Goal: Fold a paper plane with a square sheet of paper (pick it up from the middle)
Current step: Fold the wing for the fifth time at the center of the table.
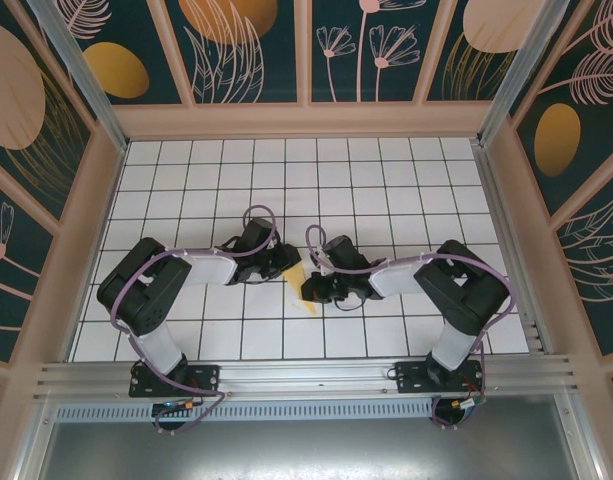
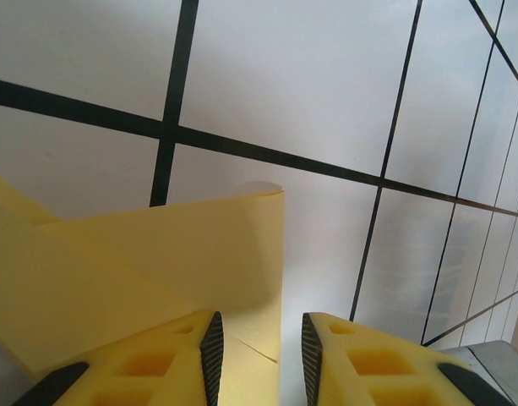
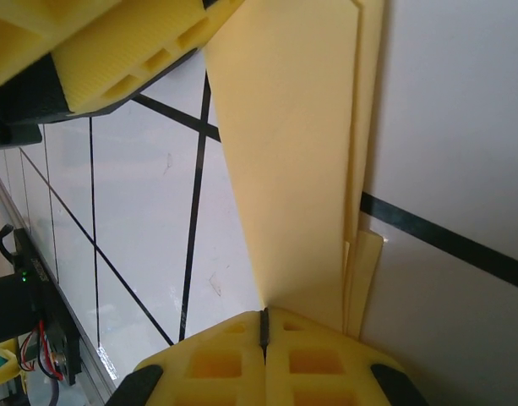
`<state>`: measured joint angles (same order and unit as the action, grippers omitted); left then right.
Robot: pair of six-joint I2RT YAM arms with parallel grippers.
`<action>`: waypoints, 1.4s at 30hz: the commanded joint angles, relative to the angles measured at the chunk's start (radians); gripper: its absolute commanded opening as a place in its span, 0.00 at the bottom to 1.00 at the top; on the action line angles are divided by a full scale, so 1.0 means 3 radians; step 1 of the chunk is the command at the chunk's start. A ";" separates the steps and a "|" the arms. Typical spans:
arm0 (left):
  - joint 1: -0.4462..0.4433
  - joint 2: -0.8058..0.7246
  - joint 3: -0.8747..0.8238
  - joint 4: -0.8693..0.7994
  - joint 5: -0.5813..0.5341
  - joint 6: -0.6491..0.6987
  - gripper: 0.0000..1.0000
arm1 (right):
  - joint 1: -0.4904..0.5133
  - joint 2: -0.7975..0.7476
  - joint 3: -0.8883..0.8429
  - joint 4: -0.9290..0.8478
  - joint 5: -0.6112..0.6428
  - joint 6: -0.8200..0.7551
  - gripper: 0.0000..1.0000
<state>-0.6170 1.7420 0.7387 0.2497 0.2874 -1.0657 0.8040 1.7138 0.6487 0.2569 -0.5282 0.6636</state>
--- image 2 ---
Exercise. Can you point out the aluminium side rail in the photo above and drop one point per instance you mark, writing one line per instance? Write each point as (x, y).
(495, 359)

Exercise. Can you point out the yellow cloth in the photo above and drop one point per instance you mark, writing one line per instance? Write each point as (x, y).
(136, 262)

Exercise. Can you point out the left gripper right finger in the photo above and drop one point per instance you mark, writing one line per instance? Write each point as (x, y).
(389, 376)

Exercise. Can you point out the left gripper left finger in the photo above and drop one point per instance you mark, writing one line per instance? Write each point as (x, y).
(157, 372)

